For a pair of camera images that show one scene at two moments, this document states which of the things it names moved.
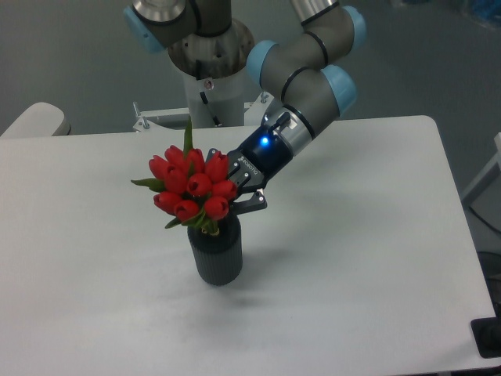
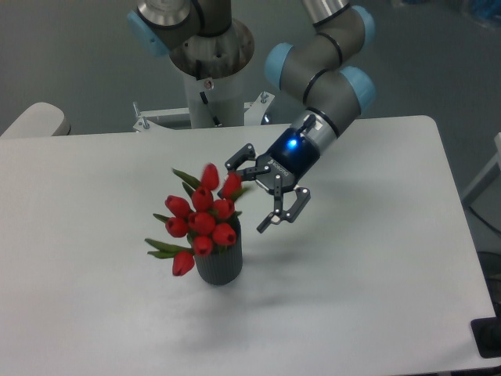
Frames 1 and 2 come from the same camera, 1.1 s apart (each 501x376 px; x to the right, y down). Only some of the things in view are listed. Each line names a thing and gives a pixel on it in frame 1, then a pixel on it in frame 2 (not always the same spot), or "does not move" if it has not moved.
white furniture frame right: [495, 160] does not move
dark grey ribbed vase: [218, 258] does not move
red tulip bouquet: [195, 190] to [209, 223]
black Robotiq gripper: [262, 159] to [292, 157]
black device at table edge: [487, 334] does not move
